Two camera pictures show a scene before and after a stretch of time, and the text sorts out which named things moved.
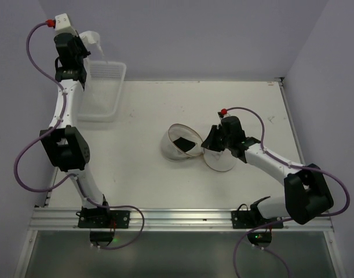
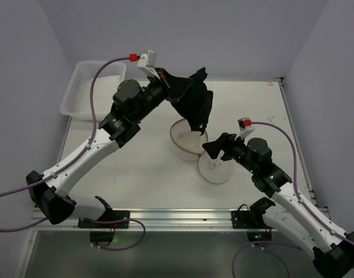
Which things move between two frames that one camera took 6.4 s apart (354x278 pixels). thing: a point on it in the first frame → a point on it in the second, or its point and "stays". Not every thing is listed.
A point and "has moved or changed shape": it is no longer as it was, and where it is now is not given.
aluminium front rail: (158, 219) stays
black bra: (184, 144) → (192, 97)
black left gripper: (79, 50) → (171, 88)
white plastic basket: (102, 92) stays
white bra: (90, 38) → (104, 90)
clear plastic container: (180, 142) has moved or changed shape
